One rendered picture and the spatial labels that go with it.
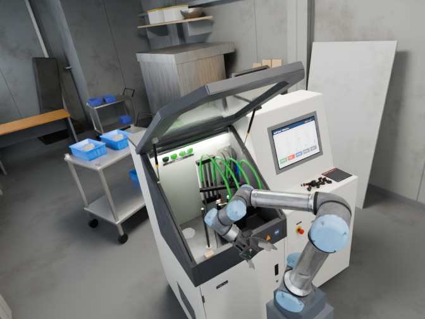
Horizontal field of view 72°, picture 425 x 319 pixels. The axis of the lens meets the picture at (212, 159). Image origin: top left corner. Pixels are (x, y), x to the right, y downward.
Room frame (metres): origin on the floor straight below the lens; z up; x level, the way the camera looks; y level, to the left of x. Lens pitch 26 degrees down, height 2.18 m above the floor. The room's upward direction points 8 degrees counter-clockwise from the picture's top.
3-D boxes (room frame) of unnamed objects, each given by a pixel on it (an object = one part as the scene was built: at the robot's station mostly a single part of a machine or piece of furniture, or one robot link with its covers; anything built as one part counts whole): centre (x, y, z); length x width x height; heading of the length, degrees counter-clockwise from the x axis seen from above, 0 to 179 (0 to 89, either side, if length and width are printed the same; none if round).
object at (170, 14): (5.77, 0.27, 2.29); 0.39 x 0.33 x 0.22; 32
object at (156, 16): (6.29, 0.59, 2.30); 0.43 x 0.36 x 0.24; 32
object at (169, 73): (5.06, 0.24, 0.89); 1.38 x 1.06 x 1.78; 32
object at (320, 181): (1.77, -0.72, 1.01); 0.23 x 0.11 x 0.06; 116
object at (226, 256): (1.36, -0.10, 0.87); 0.62 x 0.04 x 0.16; 116
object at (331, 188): (1.75, -0.69, 0.96); 0.70 x 0.22 x 0.03; 116
